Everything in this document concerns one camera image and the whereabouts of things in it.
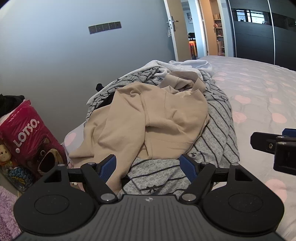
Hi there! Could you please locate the black garment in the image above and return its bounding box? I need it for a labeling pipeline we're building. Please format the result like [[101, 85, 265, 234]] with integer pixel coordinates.
[[96, 83, 115, 109]]

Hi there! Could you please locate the red printed plastic bag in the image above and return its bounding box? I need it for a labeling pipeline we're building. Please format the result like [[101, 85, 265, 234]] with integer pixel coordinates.
[[0, 100, 67, 183]]

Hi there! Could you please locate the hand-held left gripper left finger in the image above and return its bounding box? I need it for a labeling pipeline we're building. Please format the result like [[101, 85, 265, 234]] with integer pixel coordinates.
[[44, 154, 118, 204]]

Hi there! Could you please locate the blue scale-pattern toy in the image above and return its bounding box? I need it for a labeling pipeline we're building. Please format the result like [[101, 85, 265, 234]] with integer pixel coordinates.
[[8, 167, 35, 194]]

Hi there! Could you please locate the beige sweater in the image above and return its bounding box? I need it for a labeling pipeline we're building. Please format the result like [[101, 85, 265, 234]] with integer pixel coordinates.
[[69, 71, 210, 193]]

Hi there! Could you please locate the dark wall switch panel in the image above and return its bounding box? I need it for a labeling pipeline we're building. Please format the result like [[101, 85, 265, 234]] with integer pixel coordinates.
[[88, 21, 121, 35]]

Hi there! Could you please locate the white hooded sweatshirt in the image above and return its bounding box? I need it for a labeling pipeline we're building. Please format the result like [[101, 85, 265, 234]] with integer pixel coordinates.
[[143, 59, 213, 79]]

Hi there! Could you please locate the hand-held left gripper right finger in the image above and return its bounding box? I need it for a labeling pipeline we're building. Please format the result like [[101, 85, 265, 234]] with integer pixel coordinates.
[[179, 153, 254, 204]]

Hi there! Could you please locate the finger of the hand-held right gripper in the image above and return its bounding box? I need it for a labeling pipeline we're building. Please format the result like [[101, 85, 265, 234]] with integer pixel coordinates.
[[273, 141, 296, 172], [251, 128, 296, 153]]

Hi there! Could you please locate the hallway shelf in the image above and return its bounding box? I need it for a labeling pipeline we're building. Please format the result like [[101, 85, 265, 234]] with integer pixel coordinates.
[[213, 13, 226, 56]]

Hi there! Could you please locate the wooden door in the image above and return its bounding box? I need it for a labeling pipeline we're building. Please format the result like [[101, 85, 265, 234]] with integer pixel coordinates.
[[164, 0, 193, 61]]

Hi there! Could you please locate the grey pink-dotted blanket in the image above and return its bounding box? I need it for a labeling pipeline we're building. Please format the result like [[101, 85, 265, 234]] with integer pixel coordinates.
[[63, 55, 296, 241]]

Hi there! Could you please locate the black wardrobe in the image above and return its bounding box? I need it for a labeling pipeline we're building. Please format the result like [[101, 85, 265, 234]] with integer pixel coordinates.
[[225, 0, 296, 71]]

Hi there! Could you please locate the black cloth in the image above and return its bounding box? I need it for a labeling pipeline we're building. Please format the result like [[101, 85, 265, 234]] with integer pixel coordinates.
[[0, 93, 25, 117]]

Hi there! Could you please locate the small doll toy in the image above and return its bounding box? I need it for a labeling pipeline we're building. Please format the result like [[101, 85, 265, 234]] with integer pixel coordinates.
[[0, 144, 13, 172]]

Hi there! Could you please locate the grey striped garment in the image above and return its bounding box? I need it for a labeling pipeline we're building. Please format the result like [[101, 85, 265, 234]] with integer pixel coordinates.
[[84, 66, 240, 202]]

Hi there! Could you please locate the purple fluffy rug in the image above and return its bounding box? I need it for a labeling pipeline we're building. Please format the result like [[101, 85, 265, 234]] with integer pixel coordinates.
[[0, 185, 22, 241]]

